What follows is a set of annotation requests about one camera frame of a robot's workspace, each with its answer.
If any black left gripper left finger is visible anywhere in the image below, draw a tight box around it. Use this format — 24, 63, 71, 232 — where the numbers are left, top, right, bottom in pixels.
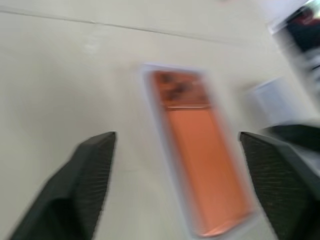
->
9, 131, 118, 240

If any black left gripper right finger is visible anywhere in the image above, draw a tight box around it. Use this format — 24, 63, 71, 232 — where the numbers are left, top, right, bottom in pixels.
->
239, 131, 320, 240

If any silver and black robot body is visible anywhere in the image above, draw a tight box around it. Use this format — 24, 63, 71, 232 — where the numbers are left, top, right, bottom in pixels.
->
268, 3, 320, 85

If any white phone box base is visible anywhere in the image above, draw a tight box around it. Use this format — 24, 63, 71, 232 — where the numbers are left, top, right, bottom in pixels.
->
245, 76, 288, 126

